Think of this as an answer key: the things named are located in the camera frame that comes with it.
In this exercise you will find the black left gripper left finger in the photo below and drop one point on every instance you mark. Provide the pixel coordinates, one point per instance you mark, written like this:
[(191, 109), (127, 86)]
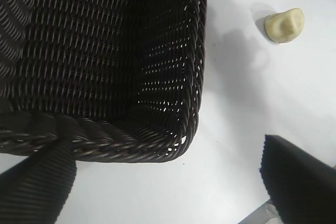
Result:
[(34, 190)]

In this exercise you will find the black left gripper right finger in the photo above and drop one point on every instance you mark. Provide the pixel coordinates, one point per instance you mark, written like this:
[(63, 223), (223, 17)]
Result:
[(302, 184)]

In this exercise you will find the dark brown woven basket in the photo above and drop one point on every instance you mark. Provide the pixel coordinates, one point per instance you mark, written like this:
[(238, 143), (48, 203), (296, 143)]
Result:
[(105, 51)]

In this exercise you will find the pale yellow egg yolk pastry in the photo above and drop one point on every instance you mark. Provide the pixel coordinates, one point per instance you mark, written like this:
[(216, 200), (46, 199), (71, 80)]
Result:
[(278, 28)]

